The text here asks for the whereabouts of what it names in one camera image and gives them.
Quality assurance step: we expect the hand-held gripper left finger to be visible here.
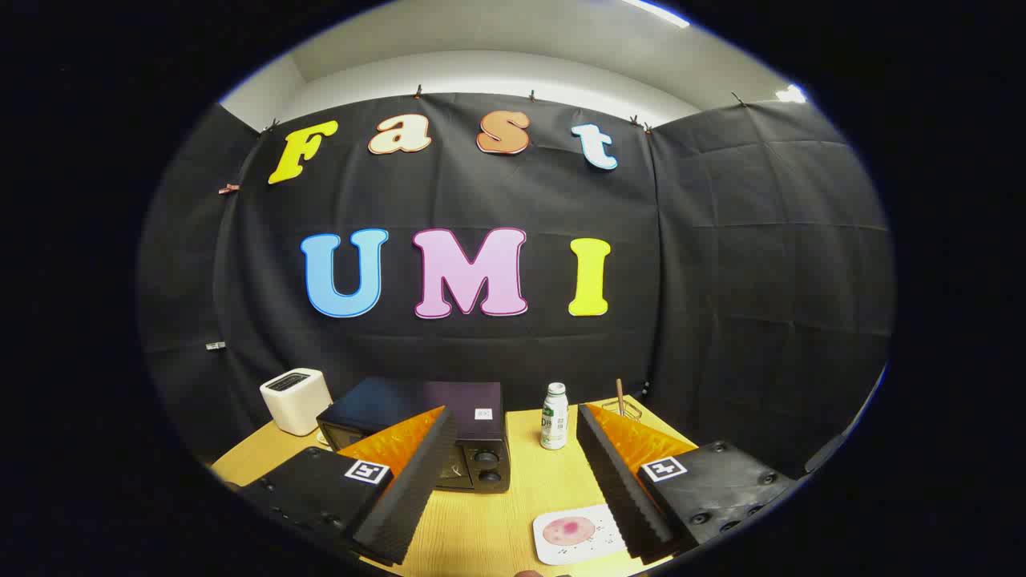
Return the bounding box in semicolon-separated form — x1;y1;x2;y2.
239;406;458;567

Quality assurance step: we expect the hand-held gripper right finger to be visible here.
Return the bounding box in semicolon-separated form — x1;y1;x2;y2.
576;403;802;566

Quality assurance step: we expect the pink ham slice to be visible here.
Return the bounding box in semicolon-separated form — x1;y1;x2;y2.
543;516;596;547

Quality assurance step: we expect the white square plate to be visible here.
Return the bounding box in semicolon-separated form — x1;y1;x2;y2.
533;503;631;567

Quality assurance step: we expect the black toaster oven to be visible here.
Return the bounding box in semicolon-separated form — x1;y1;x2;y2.
316;377;511;494

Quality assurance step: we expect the white bread toaster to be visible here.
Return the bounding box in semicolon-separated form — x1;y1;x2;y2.
259;368;333;437

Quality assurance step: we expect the white bottle green label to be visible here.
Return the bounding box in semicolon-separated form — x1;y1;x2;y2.
539;382;570;451

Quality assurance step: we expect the black backdrop cloth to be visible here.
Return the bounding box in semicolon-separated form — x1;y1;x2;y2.
136;92;897;482

